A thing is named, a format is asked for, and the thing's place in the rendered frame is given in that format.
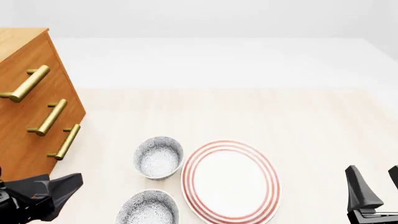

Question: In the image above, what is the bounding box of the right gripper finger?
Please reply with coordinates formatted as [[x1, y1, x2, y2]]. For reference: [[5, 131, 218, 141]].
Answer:
[[345, 164, 385, 212], [387, 165, 398, 190]]

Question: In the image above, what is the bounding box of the white plate with red rings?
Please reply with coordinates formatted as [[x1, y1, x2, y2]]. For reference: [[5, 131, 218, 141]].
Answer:
[[180, 139, 282, 224]]

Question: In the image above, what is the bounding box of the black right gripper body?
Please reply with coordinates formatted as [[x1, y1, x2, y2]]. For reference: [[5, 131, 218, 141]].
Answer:
[[348, 207, 398, 224]]

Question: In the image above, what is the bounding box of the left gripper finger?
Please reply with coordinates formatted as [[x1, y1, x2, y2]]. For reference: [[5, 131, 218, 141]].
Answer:
[[40, 172, 84, 222], [2, 174, 51, 200]]

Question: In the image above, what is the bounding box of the wooden drawer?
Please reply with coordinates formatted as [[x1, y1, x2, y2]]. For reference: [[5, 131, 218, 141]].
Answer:
[[0, 69, 78, 164], [0, 95, 87, 183], [0, 32, 67, 122]]

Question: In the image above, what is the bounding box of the brass drawer handle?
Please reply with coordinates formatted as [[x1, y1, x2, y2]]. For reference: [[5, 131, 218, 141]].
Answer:
[[26, 98, 68, 137], [0, 64, 51, 103], [46, 123, 81, 161]]

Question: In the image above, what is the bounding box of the wooden cabinet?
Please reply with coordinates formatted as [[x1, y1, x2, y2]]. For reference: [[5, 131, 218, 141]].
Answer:
[[0, 27, 87, 183]]

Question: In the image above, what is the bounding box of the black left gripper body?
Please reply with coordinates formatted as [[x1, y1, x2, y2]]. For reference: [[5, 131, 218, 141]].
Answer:
[[0, 184, 47, 224]]

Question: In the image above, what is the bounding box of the patterned grey bowl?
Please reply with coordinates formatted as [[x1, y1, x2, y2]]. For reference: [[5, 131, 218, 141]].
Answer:
[[115, 189, 180, 224], [133, 136, 185, 181]]

